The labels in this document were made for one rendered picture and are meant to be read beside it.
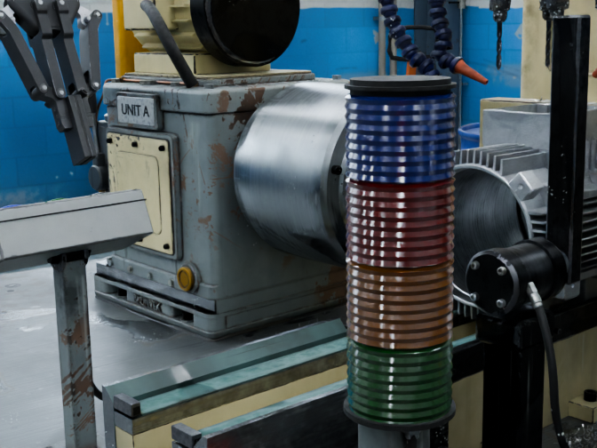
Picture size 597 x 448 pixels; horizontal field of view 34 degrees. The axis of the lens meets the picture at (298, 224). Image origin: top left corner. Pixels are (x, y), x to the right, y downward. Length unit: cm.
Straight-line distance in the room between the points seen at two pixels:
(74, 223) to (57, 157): 586
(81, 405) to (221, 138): 48
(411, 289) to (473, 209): 69
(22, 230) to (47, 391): 35
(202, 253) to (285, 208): 19
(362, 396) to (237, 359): 43
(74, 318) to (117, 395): 17
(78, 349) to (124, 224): 14
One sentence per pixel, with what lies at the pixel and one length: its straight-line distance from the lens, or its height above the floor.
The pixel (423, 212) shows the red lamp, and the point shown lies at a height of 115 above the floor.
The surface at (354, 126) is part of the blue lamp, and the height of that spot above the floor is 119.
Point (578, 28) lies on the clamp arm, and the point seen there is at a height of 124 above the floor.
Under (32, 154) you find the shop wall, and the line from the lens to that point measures 680.
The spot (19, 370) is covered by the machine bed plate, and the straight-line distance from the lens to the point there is 137.
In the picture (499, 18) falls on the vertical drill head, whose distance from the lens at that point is 115.
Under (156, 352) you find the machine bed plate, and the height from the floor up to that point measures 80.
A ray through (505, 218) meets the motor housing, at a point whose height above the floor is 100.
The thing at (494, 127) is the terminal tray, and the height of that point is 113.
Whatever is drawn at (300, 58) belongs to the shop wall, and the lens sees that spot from 780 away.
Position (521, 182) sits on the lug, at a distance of 103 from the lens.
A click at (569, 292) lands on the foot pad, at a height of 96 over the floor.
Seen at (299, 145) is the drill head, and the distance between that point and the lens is 124.
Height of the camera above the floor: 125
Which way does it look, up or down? 12 degrees down
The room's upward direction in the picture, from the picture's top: 1 degrees counter-clockwise
